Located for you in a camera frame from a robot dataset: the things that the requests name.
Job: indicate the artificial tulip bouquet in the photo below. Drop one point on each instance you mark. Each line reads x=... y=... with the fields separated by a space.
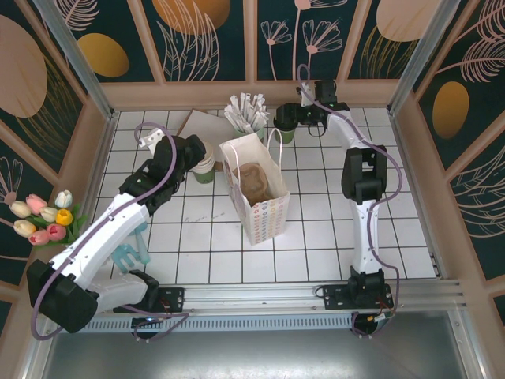
x=63 y=216

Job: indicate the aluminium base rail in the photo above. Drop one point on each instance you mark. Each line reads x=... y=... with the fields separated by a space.
x=256 y=296

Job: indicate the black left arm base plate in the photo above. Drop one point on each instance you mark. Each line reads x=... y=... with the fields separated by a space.
x=176 y=297

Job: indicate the teal plastic toy rake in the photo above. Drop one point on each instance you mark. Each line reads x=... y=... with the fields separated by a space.
x=124 y=256

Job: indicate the brown pulp cup carrier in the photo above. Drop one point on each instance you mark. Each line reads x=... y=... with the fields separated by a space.
x=254 y=181

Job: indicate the aluminium frame post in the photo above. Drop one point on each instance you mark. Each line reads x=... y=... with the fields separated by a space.
x=77 y=59
x=424 y=59

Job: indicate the green cup holding straws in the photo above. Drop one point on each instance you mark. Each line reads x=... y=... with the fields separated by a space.
x=260 y=134

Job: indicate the green paper coffee cup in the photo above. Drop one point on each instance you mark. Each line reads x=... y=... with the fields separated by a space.
x=286 y=137

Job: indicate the white wrapped drinking straw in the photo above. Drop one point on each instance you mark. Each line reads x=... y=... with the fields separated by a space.
x=246 y=104
x=260 y=114
x=238 y=108
x=233 y=115

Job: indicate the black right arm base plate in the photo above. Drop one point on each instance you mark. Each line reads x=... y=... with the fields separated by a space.
x=333 y=296

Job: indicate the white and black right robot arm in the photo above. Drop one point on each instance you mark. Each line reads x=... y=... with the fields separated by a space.
x=365 y=237

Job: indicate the white printed paper carry bag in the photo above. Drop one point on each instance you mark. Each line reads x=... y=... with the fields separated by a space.
x=268 y=217

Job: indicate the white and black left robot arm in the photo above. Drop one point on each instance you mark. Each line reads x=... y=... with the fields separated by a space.
x=110 y=225

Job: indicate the grey sheet metal panel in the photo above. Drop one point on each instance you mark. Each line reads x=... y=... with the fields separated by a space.
x=252 y=355

